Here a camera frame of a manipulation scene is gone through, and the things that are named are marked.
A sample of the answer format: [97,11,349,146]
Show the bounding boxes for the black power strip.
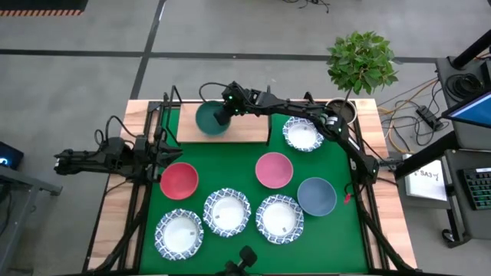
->
[416,105,443,131]

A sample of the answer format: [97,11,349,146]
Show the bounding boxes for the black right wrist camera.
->
[221,80,241,100]

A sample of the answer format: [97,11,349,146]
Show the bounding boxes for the black device with blue light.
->
[0,140,25,170]

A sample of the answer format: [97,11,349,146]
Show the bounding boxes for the dark green bowl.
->
[194,100,233,137]

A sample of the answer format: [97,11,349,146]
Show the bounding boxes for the black mat with hazard stripes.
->
[0,0,89,17]

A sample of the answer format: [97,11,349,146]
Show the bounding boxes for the black table-level camera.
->
[224,245,259,276]

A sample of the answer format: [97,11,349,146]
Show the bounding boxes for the black floor cables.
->
[282,0,331,13]

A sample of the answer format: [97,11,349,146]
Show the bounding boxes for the blue patterned paper bowl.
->
[282,116,325,153]
[255,193,305,245]
[202,187,252,238]
[153,208,205,261]

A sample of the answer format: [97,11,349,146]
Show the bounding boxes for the grey-blue bowl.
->
[296,176,338,218]

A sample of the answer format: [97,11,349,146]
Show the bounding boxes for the black table frame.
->
[82,98,419,275]

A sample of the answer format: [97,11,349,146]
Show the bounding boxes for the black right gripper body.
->
[229,91,254,116]

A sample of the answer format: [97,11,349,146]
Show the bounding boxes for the black keypad with green keys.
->
[461,166,491,211]

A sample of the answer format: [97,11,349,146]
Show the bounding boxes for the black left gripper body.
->
[133,133,163,182]

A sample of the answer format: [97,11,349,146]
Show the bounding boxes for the potted green plant, white pot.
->
[325,30,400,126]

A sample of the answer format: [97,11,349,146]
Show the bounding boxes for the coiled black cable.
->
[446,72,485,101]

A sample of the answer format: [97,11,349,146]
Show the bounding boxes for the green table mat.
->
[138,109,370,275]

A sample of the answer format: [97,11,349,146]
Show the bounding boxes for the black diagonal pole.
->
[451,29,491,71]
[394,131,458,180]

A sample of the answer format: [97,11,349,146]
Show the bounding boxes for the grey side table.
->
[0,164,63,271]

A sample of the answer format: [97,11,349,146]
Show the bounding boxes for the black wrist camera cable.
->
[198,81,230,104]

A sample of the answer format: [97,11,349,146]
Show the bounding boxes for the white sign board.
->
[404,168,449,202]

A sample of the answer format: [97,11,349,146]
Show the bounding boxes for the yellow floor cables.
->
[377,76,440,155]

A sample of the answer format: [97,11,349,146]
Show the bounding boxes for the pink bowl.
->
[255,151,295,189]

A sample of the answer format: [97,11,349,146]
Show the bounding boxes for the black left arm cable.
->
[94,114,138,147]

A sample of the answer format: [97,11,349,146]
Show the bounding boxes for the grey equipment cart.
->
[435,55,491,248]

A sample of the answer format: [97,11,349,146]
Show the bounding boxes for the monitor with blue screen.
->
[440,90,491,130]

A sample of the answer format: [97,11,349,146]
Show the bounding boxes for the red bowl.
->
[160,161,200,201]

